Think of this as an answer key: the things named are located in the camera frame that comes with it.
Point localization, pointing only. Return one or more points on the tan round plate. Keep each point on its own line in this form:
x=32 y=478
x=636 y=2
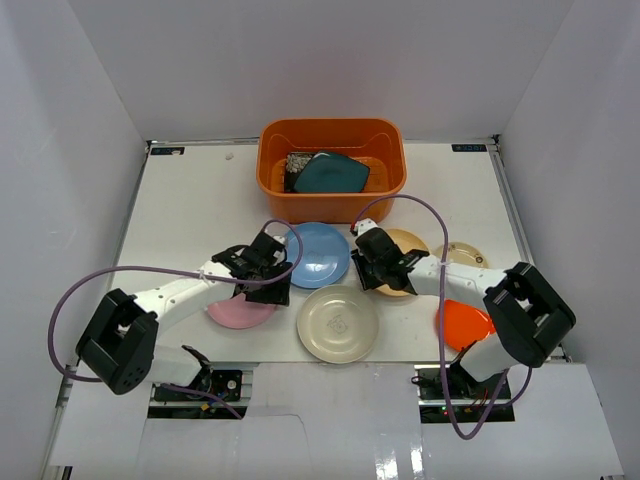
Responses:
x=410 y=242

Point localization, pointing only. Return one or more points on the pink round plate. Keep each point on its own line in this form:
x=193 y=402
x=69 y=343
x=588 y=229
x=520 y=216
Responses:
x=238 y=313

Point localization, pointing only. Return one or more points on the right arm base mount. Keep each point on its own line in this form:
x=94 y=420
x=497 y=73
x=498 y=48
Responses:
x=468 y=402

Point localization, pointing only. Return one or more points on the orange plastic bin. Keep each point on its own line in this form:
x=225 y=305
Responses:
x=376 y=143

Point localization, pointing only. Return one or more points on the orange round plate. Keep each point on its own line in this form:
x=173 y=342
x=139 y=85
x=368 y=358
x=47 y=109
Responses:
x=464 y=325

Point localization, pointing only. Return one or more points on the blue round plate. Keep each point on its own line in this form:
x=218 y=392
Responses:
x=326 y=255

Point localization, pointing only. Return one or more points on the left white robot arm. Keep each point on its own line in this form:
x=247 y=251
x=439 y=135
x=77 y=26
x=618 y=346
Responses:
x=119 y=343

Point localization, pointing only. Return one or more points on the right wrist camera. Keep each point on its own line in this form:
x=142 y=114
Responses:
x=360 y=227

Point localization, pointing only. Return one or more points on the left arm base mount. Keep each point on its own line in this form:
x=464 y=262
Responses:
x=218 y=397

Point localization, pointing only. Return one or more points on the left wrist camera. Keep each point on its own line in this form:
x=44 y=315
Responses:
x=280 y=238

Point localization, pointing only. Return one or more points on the small cream patterned plate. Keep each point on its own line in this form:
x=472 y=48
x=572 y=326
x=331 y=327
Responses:
x=461 y=253

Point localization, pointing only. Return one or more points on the black floral rectangular plate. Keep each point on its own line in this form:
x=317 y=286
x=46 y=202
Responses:
x=294 y=165

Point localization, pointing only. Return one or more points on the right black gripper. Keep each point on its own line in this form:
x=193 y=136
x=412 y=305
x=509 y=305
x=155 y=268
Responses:
x=360 y=261

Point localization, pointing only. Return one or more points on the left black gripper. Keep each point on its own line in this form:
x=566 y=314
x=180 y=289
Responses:
x=270 y=288

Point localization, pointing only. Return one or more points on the cream round plate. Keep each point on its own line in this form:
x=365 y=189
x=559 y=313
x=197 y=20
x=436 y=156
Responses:
x=338 y=324

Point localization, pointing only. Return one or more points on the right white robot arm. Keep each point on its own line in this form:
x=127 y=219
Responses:
x=529 y=316

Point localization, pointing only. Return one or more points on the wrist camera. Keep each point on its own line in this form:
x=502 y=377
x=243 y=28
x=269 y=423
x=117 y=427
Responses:
x=280 y=238
x=360 y=227

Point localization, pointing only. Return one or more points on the teal square plate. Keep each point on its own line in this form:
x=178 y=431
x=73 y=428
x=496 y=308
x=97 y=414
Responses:
x=329 y=172

